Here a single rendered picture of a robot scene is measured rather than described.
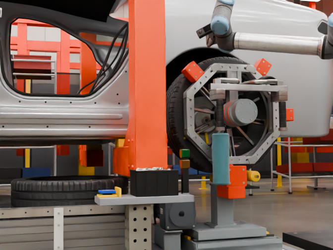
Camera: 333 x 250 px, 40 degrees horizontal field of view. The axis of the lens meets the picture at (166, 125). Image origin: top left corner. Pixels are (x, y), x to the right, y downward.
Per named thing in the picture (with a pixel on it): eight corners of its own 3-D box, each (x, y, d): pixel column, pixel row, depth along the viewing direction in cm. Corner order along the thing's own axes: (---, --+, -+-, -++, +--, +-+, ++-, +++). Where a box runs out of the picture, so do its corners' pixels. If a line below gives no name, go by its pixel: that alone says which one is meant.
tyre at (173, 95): (190, 192, 273) (279, 142, 291) (204, 196, 250) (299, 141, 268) (140, 91, 268) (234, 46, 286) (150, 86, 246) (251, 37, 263)
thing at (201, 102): (221, 148, 308) (227, 101, 311) (226, 148, 301) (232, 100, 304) (176, 141, 300) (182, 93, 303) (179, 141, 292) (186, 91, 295)
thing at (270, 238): (252, 242, 288) (252, 226, 289) (282, 254, 254) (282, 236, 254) (176, 247, 275) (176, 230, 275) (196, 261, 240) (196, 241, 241)
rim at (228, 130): (195, 174, 274) (263, 137, 288) (210, 176, 252) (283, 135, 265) (158, 97, 271) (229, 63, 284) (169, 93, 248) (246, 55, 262)
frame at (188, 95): (275, 163, 261) (273, 67, 264) (281, 163, 254) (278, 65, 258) (183, 164, 246) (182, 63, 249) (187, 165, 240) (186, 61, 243)
